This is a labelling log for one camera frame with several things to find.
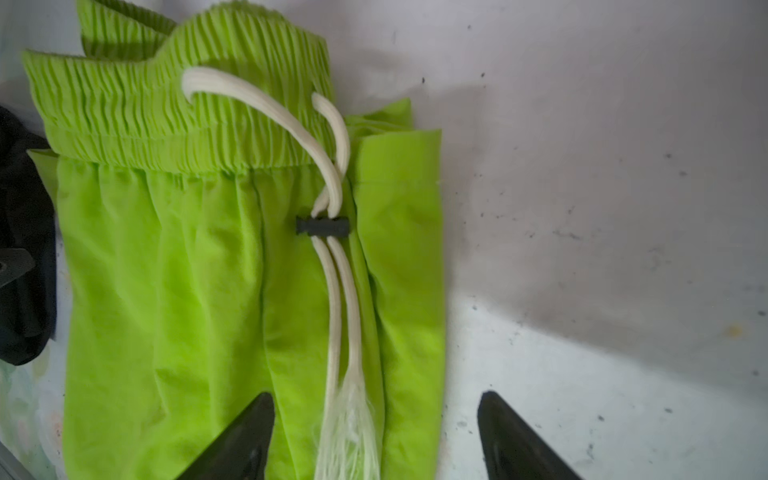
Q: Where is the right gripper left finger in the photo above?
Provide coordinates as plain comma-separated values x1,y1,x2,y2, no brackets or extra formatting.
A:
178,392,276,480

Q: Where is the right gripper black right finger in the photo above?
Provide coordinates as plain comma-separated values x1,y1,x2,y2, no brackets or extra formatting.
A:
477,391,581,480

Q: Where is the black garment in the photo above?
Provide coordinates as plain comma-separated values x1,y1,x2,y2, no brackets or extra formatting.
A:
1,108,57,366

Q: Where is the lime green towel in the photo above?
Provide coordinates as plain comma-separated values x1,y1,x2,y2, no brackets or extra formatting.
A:
23,1,446,479

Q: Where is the white drawstring cord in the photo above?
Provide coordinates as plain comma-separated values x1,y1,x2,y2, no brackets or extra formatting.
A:
181,65,382,480

